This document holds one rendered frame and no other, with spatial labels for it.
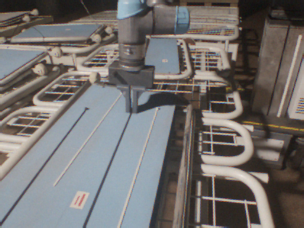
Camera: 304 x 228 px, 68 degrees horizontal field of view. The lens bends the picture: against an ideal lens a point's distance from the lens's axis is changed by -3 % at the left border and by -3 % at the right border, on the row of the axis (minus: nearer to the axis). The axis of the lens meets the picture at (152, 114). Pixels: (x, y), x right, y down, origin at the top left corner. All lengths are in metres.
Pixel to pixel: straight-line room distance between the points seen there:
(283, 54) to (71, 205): 1.09
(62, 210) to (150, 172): 0.20
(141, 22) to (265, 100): 0.89
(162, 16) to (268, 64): 0.75
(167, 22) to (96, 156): 0.38
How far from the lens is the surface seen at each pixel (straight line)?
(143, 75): 0.66
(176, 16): 0.65
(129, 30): 0.62
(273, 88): 1.32
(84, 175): 0.55
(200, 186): 0.66
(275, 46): 1.24
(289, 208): 1.31
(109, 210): 0.49
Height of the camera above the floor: 0.94
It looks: 31 degrees down
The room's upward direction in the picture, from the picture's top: 2 degrees counter-clockwise
